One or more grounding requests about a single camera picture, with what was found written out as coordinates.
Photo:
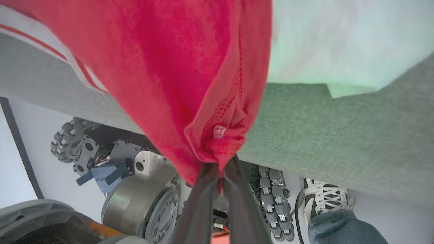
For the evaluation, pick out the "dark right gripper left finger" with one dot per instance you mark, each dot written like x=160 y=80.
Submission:
x=198 y=210

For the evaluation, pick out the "silver robot base chassis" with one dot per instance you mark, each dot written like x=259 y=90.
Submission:
x=145 y=159

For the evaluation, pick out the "grey robot waist link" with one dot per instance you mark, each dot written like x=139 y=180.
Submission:
x=37 y=217

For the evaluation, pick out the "dark floor strip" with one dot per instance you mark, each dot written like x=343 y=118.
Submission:
x=20 y=145

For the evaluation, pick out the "silver cylindrical robot joint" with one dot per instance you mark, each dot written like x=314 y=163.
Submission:
x=132 y=200

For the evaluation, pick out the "white and black sneaker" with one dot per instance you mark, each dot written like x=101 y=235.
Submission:
x=325 y=196

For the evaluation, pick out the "red and white basketball jersey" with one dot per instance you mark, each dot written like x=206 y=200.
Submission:
x=169 y=67

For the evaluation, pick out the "blue jeans leg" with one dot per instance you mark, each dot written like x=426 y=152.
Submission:
x=342 y=228

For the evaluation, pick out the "blue-grey plastic base part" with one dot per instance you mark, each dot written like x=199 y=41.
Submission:
x=108 y=174

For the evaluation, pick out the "grey omni wheel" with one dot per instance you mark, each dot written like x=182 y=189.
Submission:
x=69 y=140
x=276 y=203

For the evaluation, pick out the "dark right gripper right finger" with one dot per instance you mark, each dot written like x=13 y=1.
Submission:
x=242 y=210

